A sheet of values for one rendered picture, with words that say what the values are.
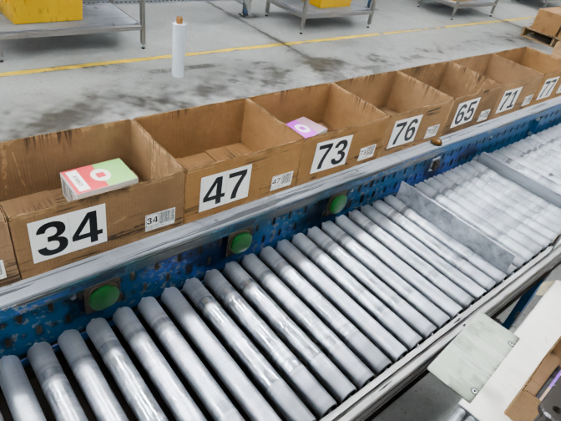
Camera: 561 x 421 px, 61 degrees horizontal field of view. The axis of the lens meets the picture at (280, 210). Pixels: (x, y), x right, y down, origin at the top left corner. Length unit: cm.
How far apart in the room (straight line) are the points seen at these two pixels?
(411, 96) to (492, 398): 124
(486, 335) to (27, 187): 127
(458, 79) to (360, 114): 79
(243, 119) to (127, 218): 61
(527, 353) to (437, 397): 83
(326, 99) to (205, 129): 53
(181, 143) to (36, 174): 42
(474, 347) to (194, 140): 100
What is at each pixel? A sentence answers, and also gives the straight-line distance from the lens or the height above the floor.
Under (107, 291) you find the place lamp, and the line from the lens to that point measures 117.
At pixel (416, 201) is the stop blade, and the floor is 77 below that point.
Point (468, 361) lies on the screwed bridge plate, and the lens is 134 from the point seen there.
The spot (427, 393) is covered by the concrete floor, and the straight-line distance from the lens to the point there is 221.
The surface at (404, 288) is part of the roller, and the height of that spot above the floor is 75.
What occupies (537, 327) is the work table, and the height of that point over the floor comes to 75.
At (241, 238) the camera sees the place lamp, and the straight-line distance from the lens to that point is 131.
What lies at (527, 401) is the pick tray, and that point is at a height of 83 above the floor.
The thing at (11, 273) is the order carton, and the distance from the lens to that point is 114.
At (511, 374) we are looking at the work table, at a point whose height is 75.
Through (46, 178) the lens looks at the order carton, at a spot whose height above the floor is 92.
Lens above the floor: 169
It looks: 36 degrees down
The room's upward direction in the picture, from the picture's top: 11 degrees clockwise
